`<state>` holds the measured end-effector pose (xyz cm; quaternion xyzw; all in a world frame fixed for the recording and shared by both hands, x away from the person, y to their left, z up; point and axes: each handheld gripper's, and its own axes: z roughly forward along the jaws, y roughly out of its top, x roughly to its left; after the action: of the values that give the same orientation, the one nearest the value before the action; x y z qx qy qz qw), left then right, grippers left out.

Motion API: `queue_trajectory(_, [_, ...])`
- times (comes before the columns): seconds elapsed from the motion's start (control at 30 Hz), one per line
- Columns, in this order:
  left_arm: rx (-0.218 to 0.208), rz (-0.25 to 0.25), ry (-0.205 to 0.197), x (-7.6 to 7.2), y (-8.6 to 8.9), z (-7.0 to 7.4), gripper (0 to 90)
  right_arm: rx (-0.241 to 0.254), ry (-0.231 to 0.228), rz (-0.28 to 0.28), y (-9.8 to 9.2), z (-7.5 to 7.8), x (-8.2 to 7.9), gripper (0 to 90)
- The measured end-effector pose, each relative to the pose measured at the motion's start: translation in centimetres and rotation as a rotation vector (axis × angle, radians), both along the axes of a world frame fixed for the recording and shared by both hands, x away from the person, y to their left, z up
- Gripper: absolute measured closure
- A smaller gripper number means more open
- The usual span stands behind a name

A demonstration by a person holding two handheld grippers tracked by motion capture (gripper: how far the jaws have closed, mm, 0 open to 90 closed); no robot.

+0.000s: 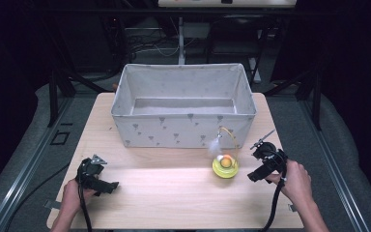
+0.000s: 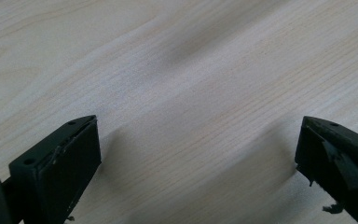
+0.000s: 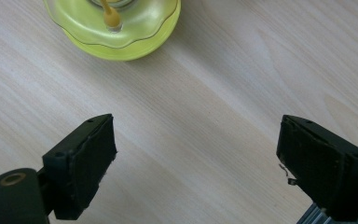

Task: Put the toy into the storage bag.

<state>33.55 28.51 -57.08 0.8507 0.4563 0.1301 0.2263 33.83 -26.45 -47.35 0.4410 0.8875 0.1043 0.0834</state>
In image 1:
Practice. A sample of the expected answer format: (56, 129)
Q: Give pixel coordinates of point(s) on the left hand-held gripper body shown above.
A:
(88, 169)

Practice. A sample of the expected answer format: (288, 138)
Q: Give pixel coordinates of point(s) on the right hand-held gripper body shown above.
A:
(270, 156)

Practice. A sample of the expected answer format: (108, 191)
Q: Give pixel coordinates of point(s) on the yellow cat toy with feather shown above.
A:
(225, 169)

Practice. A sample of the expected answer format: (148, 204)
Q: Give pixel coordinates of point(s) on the grey printed fabric storage box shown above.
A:
(180, 132)

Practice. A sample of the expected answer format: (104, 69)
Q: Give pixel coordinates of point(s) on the person's left hand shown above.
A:
(71, 196)

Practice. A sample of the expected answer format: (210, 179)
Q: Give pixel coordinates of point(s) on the person's right hand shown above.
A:
(298, 183)

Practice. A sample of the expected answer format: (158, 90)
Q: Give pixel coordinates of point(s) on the black tape square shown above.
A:
(60, 138)

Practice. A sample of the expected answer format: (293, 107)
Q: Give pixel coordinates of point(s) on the grey tape strip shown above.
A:
(292, 208)
(52, 204)

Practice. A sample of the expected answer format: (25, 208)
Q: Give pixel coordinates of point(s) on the black metal stand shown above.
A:
(316, 100)
(54, 96)

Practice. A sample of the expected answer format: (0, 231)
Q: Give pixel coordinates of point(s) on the white metal pole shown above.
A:
(181, 42)

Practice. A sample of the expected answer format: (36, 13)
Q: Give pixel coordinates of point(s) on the aluminium floor rail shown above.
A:
(29, 167)
(338, 174)

